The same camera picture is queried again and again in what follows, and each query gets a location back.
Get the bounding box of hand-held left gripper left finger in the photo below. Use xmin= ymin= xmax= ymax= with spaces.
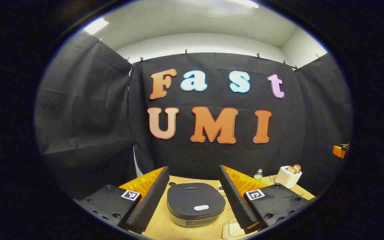
xmin=74 ymin=166 xmax=170 ymax=234

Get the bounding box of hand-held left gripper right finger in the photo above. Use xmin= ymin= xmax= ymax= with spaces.
xmin=219 ymin=165 xmax=316 ymax=234

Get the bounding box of dark grey rice cooker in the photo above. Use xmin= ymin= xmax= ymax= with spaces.
xmin=167 ymin=181 xmax=226 ymax=228

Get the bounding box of clear plastic container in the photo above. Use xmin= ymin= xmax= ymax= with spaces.
xmin=222 ymin=217 xmax=246 ymax=240

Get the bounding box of white toaster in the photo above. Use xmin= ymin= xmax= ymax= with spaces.
xmin=275 ymin=166 xmax=302 ymax=189

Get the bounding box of black backdrop cloth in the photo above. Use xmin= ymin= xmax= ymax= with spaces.
xmin=35 ymin=32 xmax=352 ymax=200

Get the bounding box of ceiling light panel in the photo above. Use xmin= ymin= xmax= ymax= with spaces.
xmin=84 ymin=17 xmax=109 ymax=35

